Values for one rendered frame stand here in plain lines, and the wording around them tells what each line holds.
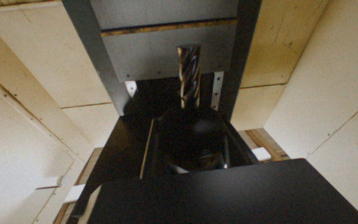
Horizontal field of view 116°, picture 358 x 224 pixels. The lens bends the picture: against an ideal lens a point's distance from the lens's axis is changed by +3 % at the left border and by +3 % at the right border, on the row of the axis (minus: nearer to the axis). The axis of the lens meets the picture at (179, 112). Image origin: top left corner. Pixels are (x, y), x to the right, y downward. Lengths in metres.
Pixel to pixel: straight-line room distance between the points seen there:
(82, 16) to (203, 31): 0.42
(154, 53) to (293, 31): 1.01
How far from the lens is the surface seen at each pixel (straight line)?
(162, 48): 0.49
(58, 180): 1.08
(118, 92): 0.65
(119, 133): 0.59
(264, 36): 1.11
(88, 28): 0.60
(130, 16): 0.51
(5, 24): 1.27
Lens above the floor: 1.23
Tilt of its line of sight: 38 degrees up
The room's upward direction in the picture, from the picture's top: 174 degrees clockwise
